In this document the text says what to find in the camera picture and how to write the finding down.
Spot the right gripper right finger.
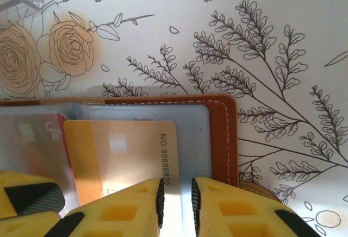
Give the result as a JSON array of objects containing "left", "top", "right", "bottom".
[{"left": 191, "top": 177, "right": 324, "bottom": 237}]

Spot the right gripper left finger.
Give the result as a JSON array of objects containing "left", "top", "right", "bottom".
[{"left": 51, "top": 178, "right": 166, "bottom": 237}]

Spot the single red card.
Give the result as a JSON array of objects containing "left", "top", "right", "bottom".
[{"left": 0, "top": 113, "right": 81, "bottom": 219}]

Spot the single gold card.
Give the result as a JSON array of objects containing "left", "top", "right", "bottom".
[{"left": 63, "top": 120, "right": 178, "bottom": 213}]

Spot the brown leather card holder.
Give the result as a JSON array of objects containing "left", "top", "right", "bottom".
[{"left": 0, "top": 93, "right": 282, "bottom": 237}]

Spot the floral patterned table cover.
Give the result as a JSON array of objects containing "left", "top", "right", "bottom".
[{"left": 0, "top": 0, "right": 348, "bottom": 237}]

